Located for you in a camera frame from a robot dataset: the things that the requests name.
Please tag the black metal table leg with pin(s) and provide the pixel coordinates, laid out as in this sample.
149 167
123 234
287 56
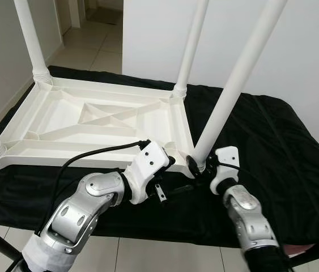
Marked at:
6 249
318 256

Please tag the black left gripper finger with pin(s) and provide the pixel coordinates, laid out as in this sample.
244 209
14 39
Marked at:
182 188
170 161

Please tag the white plastic table top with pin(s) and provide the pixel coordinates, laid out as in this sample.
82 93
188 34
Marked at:
63 119

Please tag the white door frame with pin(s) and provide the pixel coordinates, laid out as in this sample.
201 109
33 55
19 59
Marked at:
74 11

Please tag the pink rounded object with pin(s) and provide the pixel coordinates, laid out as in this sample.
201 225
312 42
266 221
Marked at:
298 248

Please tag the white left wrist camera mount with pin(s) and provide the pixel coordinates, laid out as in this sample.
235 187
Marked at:
148 161

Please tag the black table cloth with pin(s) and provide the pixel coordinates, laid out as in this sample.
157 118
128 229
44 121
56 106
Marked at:
284 147

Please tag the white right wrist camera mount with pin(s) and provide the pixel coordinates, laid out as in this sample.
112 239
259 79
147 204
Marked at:
227 156

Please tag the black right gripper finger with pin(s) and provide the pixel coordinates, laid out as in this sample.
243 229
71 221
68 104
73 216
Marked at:
193 166

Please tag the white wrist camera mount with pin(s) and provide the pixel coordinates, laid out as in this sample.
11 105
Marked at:
227 156
148 161

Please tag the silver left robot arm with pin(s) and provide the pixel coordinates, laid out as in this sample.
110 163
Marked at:
80 209

